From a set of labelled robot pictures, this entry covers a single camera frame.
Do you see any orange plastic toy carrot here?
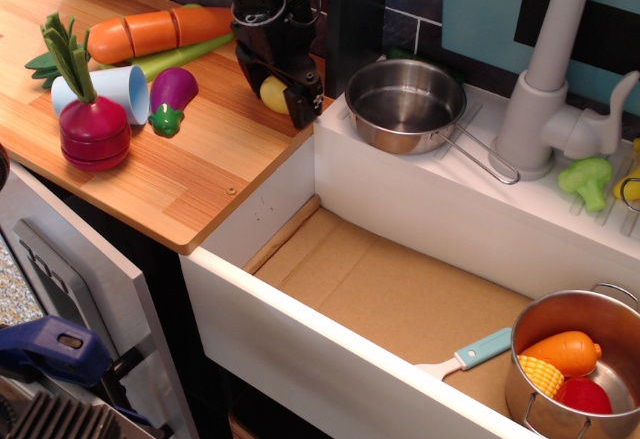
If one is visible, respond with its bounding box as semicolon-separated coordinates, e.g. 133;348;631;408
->
520;331;603;377

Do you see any red toy tomato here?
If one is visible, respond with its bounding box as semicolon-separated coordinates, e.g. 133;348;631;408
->
555;377;613;414

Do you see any green toy broccoli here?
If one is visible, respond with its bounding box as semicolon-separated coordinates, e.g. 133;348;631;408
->
558;157;613;212

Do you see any yellow toy pepper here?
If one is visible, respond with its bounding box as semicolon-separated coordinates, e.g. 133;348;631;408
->
613;138;640;213

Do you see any purple toy eggplant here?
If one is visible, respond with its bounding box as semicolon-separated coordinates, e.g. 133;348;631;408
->
148;67;199;138

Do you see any steel pot with handles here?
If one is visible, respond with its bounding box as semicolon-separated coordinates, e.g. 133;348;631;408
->
505;290;639;438

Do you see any yellow toy potato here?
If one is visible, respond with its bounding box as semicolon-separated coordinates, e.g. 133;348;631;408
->
259;75;289;115

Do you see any grey oven door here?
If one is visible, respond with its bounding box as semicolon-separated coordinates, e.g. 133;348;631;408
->
1;161;198;438

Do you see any yellow toy corn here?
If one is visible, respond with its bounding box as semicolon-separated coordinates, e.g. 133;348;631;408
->
517;355;565;399

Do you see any grey toy faucet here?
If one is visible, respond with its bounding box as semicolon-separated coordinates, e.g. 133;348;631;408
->
489;0;639;184

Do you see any small steel saucepan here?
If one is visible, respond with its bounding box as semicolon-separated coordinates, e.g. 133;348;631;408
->
344;59;521;185

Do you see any green toy celery stick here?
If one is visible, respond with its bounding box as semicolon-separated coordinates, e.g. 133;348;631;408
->
102;31;234;80

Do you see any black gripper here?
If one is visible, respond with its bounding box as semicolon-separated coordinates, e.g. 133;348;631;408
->
231;0;324;129

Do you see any blue clamp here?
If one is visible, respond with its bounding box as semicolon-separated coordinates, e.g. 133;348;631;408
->
1;315;112;387

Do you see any red wooden toy radish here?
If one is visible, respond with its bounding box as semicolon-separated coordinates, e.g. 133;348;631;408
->
40;12;131;172

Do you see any teal handled white spatula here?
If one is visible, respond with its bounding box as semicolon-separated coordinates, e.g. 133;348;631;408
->
416;327;512;380

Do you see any orange wooden toy carrot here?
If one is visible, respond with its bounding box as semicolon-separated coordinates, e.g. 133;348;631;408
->
87;6;233;64

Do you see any white toy sink basin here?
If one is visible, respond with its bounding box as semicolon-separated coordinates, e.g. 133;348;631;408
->
182;100;639;438

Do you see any light blue plastic cup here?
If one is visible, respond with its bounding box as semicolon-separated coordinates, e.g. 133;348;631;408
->
51;65;150;126

